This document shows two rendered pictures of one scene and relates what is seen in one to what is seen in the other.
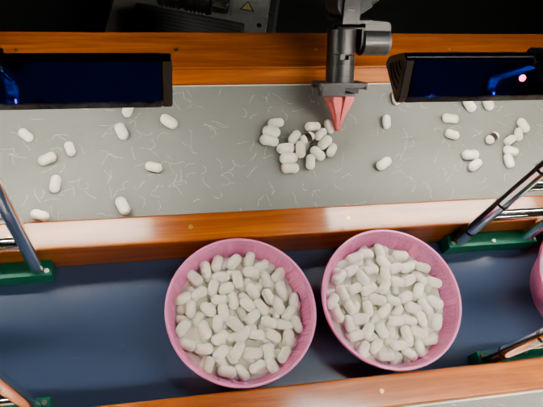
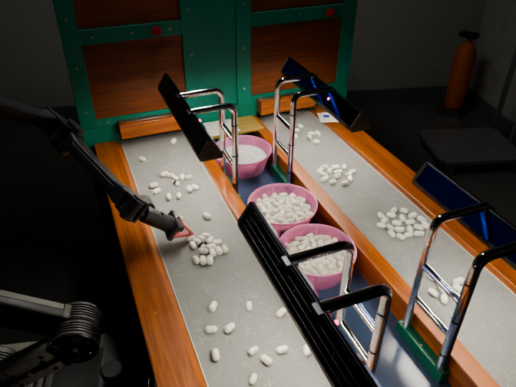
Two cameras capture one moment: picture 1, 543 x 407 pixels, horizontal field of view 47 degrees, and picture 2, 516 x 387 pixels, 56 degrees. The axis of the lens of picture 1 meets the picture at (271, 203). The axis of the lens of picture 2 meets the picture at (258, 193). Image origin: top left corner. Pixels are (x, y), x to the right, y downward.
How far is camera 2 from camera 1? 1.31 m
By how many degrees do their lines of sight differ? 57
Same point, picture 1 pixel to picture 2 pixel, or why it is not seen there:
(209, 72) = (168, 293)
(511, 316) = (262, 183)
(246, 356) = not seen: hidden behind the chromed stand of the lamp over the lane
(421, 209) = (231, 199)
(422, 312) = (282, 197)
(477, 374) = (303, 178)
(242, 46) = (143, 281)
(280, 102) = (177, 262)
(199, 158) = (233, 289)
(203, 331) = (332, 265)
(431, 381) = (314, 190)
